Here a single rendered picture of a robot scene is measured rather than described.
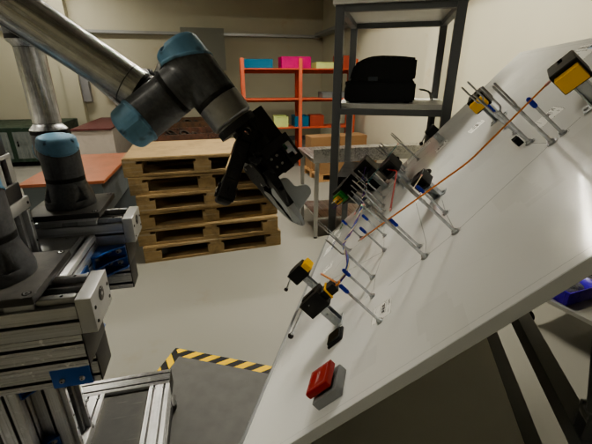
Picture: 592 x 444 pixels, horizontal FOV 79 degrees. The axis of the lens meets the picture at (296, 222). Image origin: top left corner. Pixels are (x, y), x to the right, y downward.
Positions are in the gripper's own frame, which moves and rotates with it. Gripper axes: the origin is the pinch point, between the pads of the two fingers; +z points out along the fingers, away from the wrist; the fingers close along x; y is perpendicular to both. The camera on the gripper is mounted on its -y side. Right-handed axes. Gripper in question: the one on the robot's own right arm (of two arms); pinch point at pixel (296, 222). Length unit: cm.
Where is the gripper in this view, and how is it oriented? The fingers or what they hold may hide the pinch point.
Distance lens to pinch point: 65.0
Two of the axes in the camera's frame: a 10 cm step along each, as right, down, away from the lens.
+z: 6.0, 7.7, 2.2
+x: -3.5, 0.1, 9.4
